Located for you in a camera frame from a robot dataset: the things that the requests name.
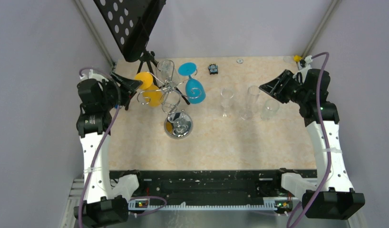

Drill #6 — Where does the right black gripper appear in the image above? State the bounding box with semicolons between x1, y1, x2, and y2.
259;69;309;105

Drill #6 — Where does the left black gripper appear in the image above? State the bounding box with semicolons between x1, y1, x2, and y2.
100;71;143;110

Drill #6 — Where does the chrome wine glass rack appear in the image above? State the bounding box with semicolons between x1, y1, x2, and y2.
152;69;194;139

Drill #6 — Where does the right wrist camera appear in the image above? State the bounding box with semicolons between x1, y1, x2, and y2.
297;55;313;77

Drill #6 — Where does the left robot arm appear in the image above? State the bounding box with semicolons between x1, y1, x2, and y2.
74;72;146;228

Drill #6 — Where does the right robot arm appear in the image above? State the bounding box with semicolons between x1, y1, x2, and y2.
259;69;365;220

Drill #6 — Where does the small black blue toy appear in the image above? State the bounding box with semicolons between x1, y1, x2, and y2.
208;64;218;75

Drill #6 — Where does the clear smooth wine glass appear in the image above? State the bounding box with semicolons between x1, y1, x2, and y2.
221;88;234;117

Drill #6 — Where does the clear patterned glass at back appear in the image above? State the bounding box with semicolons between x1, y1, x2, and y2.
157;59;175;83

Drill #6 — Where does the black perforated music stand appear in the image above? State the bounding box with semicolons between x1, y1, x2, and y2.
93;0;167;111

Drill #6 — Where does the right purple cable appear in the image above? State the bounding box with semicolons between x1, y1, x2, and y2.
286;52;332;228

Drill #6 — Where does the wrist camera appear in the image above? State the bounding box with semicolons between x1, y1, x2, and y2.
79;69;106;81
297;55;313;77

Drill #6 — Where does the clear patterned short glass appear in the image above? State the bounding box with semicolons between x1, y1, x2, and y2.
261;99;280;121

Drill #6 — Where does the yellow corner clamp right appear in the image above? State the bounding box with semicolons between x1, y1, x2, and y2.
293;55;302;62

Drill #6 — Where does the yellow wine glass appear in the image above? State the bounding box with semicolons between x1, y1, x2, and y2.
134;72;162;107

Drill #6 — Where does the blue wine glass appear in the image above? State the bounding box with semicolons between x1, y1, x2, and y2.
178;62;206;104

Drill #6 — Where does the clear wine glass front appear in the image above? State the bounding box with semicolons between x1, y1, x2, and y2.
239;85;260;120

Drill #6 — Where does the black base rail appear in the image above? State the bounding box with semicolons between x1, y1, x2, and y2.
110;168;317;206

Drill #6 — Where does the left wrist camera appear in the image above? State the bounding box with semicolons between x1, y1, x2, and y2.
79;69;106;81

